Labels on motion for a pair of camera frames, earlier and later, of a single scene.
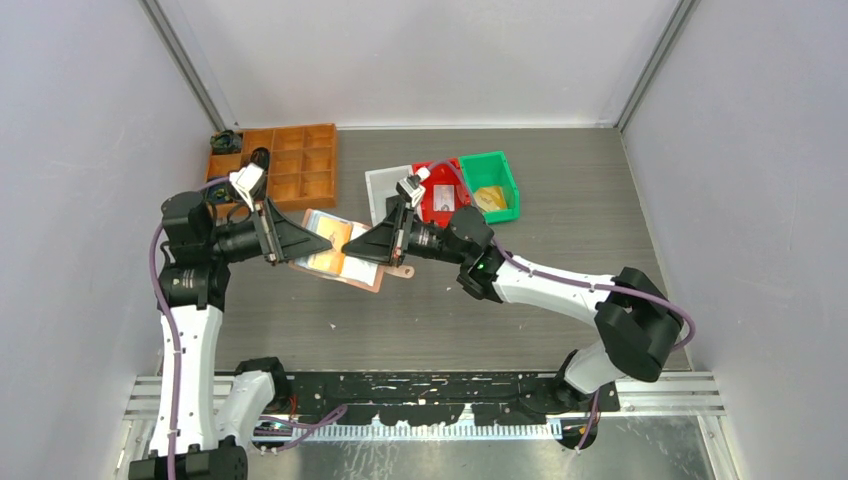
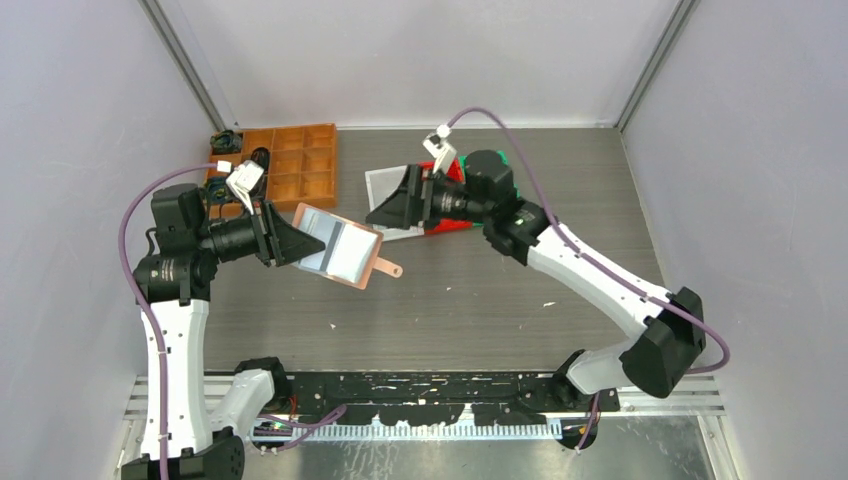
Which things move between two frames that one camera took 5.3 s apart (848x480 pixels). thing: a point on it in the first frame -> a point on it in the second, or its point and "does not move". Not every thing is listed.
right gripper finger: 379,242 -> 404,208
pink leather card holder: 351,269 does not move
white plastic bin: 381,184 does not move
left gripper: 279,237 does not move
